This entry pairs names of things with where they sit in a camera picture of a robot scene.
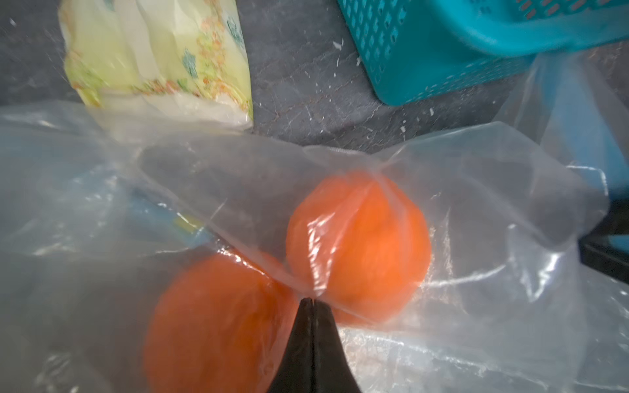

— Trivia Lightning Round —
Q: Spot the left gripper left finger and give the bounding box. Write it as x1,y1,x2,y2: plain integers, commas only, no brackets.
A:
267,299,315,393

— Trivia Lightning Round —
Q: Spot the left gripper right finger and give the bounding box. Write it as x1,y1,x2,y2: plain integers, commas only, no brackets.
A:
312,301,360,393

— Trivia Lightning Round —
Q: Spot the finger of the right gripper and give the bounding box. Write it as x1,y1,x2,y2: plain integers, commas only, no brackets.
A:
578,199,628,284

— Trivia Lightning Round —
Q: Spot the orange two bag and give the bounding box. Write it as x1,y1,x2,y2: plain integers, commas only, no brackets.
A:
143,251,298,392

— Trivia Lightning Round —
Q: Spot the orange one bag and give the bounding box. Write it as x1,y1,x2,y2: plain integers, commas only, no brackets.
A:
286,171,432,326

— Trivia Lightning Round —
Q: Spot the clear zip bag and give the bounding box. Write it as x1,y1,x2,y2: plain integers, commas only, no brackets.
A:
1,55,628,392

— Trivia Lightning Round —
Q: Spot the teal plastic basket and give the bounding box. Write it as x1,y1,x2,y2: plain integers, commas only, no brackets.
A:
338,0,628,106

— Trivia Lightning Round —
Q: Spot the yellow tissue packet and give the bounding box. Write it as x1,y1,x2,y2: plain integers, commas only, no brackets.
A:
58,0,253,130

